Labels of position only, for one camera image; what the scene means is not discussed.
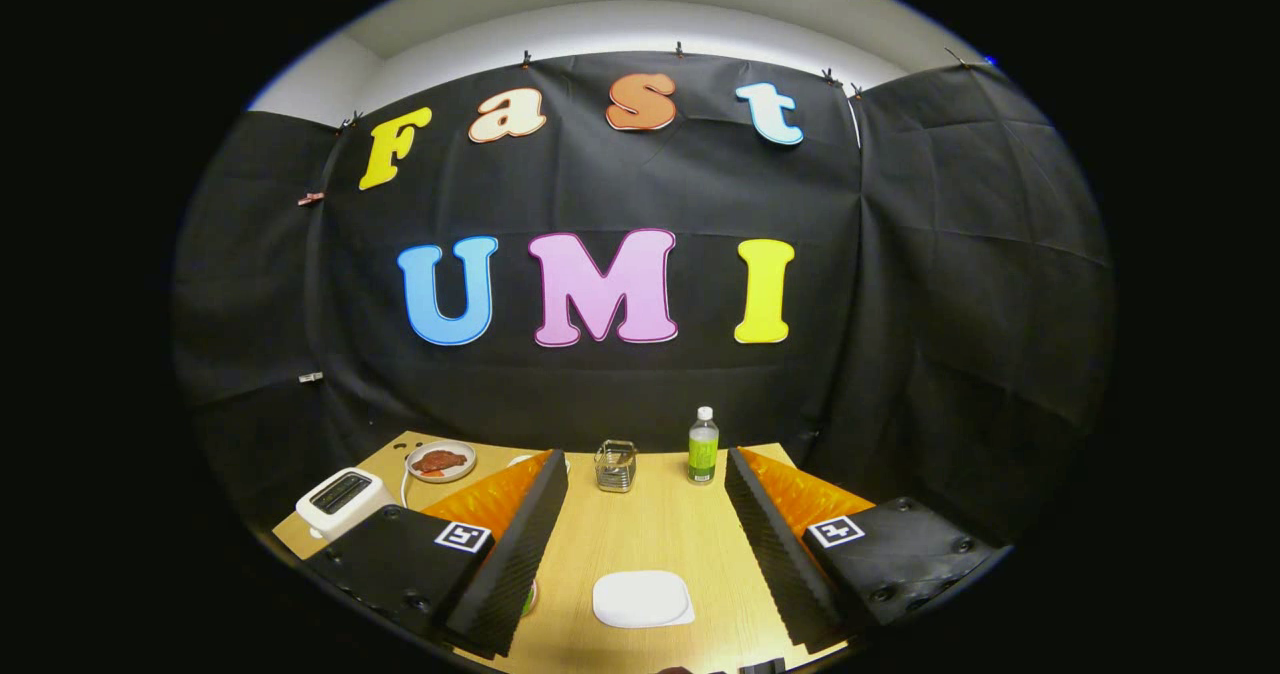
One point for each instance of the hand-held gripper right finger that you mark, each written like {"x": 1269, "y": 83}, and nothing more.
{"x": 780, "y": 559}

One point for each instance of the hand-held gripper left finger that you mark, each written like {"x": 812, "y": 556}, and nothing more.
{"x": 515, "y": 564}

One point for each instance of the pink plate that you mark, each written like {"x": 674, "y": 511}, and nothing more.
{"x": 535, "y": 594}

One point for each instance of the white divided dish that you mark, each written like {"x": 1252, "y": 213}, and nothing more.
{"x": 520, "y": 460}

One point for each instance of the white round plate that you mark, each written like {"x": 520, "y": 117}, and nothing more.
{"x": 440, "y": 479}

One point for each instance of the brown meat piece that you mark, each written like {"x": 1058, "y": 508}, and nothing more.
{"x": 440, "y": 461}

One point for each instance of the green label water bottle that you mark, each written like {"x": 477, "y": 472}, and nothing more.
{"x": 703, "y": 454}

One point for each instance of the metal utensil holder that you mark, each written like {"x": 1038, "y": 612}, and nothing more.
{"x": 615, "y": 474}

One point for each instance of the white square plate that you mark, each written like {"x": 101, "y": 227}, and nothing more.
{"x": 645, "y": 599}

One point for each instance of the white toaster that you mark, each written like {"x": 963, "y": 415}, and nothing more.
{"x": 318, "y": 522}

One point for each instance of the black backdrop cloth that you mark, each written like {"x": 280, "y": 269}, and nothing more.
{"x": 620, "y": 184}

